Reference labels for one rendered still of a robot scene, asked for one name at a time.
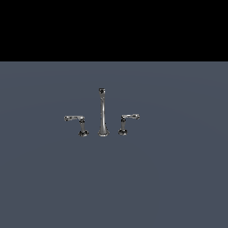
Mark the chrome faucet spout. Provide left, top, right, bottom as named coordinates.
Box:
left=97, top=87, right=110, bottom=137

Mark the chrome lever faucet handle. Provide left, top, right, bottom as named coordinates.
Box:
left=118, top=112, right=142, bottom=136
left=63, top=115, right=90, bottom=138

